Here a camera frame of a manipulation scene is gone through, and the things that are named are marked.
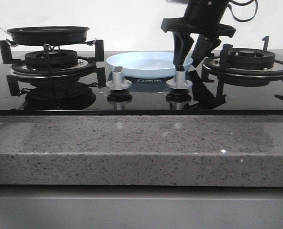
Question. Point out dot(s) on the left black pan support grate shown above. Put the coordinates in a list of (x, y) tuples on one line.
[(98, 51)]

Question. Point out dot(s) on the right black gas burner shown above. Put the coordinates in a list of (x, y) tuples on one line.
[(244, 62)]

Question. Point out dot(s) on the silver stove knob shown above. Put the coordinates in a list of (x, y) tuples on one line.
[(118, 81), (179, 82)]

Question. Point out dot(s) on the left silver stove knob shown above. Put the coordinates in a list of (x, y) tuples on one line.
[(118, 81)]

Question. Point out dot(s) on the black frying pan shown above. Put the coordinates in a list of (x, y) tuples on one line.
[(52, 35)]

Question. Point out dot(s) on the right silver stove knob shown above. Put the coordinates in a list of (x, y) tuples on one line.
[(179, 82)]

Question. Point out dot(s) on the black pan support grate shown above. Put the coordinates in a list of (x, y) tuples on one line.
[(241, 81), (98, 51)]

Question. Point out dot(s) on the black gas burner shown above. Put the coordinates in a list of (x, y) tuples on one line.
[(55, 63), (244, 62)]

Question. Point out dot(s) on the light blue plate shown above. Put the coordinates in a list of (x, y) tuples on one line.
[(144, 65)]

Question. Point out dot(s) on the right black pan support grate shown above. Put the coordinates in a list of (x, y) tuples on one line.
[(241, 81)]

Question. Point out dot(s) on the black glass gas cooktop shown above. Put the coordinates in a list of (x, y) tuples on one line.
[(88, 96)]

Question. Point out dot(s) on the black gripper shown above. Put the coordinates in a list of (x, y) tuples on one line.
[(201, 17)]

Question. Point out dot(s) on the left black gas burner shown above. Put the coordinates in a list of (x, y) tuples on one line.
[(55, 63)]

